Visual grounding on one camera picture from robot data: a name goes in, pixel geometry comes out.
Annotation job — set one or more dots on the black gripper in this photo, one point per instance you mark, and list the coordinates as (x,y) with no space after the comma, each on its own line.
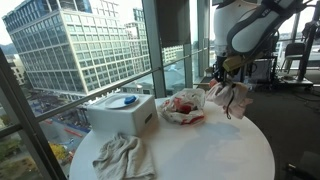
(220,70)

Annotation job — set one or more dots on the pink shirt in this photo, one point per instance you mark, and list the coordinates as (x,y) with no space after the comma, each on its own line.
(233,96)

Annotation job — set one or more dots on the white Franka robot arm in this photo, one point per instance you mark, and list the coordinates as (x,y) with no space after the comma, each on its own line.
(246,26)

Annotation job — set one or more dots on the blue round object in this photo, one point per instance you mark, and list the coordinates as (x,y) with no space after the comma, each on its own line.
(130,99)

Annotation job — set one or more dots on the dark window blind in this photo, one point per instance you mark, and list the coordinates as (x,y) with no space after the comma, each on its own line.
(173,23)

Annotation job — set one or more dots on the grey window pillar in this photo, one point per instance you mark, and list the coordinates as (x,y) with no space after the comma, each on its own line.
(155,50)

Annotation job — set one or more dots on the grey office chair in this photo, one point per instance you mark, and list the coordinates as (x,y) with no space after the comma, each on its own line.
(293,51)

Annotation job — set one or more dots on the black tripod stand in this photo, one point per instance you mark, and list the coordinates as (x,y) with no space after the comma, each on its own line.
(308,40)

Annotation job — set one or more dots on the white rectangular box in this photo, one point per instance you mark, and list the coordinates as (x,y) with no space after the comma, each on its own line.
(123,118)

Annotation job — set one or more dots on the white plate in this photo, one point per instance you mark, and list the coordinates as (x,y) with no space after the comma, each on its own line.
(115,102)

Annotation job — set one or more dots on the grey window handrail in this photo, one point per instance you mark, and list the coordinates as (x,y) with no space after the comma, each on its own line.
(100,91)

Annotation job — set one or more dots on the beige crumpled towel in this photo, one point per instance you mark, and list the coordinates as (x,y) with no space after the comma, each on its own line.
(125,158)

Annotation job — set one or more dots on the glass office building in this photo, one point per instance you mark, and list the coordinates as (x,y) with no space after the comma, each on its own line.
(83,46)

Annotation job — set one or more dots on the yellowish wrist camera block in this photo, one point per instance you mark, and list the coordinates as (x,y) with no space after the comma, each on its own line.
(232,63)

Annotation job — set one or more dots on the dark window frame post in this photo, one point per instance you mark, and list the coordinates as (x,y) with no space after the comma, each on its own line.
(23,116)

